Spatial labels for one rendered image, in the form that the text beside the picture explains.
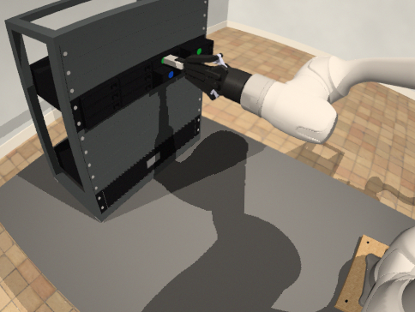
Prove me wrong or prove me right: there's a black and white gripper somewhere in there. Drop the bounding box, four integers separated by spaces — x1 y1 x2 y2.
164 53 252 104

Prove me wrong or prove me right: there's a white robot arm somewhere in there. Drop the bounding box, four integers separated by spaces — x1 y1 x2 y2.
240 56 415 312

